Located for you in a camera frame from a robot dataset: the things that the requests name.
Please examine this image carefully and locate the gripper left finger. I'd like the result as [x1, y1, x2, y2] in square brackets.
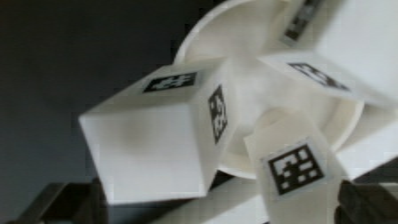
[11, 178, 108, 224]

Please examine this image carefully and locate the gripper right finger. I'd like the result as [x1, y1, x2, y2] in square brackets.
[334, 181, 398, 224]

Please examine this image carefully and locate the white stool leg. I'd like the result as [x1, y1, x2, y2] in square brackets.
[245, 108, 345, 224]
[80, 58, 236, 205]
[259, 0, 398, 109]

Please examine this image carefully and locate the white right barrier rail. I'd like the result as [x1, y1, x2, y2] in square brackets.
[148, 116, 398, 224]

